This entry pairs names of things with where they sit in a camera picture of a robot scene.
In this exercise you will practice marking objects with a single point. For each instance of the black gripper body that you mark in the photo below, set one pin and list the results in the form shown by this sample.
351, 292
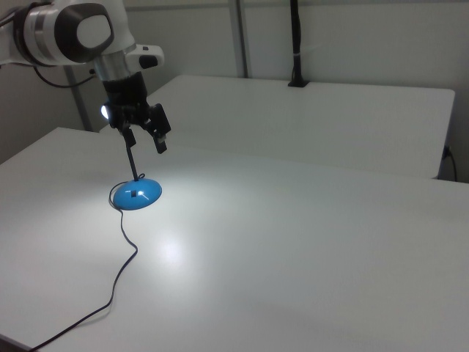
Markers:
126, 97

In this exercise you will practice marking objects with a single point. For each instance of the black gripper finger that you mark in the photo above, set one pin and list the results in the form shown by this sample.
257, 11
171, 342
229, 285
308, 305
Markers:
160, 121
130, 138

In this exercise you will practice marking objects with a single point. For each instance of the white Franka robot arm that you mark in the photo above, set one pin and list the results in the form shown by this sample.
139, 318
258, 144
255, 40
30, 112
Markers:
44, 33

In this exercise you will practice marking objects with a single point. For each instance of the blue desk lamp black neck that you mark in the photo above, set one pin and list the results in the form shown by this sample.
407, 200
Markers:
136, 199

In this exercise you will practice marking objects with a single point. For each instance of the black clamped pole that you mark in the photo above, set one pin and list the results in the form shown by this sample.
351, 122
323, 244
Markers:
296, 36

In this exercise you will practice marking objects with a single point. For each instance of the grey partition frame post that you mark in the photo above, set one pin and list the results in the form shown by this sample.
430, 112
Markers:
78, 106
240, 36

